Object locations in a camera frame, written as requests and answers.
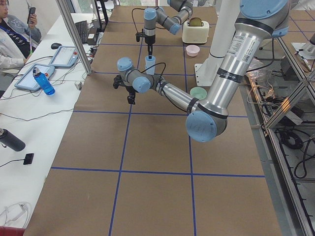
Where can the teach pendant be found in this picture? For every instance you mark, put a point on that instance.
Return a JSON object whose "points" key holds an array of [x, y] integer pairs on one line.
{"points": [[27, 81], [64, 57]]}

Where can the pink bowl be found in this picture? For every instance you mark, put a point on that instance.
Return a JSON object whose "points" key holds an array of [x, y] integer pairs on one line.
{"points": [[192, 50]]}

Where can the seated person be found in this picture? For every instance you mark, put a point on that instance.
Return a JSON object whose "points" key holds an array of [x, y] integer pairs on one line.
{"points": [[18, 40]]}

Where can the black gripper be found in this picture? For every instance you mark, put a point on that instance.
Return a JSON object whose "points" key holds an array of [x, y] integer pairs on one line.
{"points": [[130, 91], [149, 40]]}

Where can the far teach pendant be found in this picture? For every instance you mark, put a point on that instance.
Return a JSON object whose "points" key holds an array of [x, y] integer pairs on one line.
{"points": [[64, 57]]}

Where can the blue cup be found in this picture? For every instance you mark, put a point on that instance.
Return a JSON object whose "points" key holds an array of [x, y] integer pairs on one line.
{"points": [[150, 69], [149, 61]]}

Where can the bread slice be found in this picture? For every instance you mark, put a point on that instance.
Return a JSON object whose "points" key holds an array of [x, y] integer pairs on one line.
{"points": [[195, 22]]}

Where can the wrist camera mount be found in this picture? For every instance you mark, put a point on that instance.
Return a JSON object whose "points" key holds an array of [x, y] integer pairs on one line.
{"points": [[118, 82], [140, 35]]}

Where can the black thermos bottle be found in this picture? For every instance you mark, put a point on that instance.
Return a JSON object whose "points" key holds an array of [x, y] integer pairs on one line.
{"points": [[11, 141]]}

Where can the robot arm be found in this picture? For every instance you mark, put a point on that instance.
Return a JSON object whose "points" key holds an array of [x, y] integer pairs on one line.
{"points": [[207, 118], [155, 15]]}

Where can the blue water bottle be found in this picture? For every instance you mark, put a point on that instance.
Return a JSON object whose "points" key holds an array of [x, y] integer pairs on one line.
{"points": [[43, 82]]}

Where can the near teach pendant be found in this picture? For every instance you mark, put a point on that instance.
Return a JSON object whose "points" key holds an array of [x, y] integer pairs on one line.
{"points": [[27, 81]]}

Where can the black keyboard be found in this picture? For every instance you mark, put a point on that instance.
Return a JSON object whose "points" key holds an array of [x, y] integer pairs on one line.
{"points": [[82, 29]]}

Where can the cream toaster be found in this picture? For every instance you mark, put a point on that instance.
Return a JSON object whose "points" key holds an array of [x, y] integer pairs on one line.
{"points": [[195, 35]]}

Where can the aluminium frame post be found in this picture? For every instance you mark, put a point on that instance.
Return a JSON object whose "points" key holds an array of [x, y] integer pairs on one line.
{"points": [[69, 23]]}

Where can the black computer mouse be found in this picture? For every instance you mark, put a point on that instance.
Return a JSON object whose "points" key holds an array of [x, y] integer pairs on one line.
{"points": [[55, 45]]}

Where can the green bowl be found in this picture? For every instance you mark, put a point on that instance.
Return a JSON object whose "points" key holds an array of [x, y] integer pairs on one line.
{"points": [[198, 92]]}

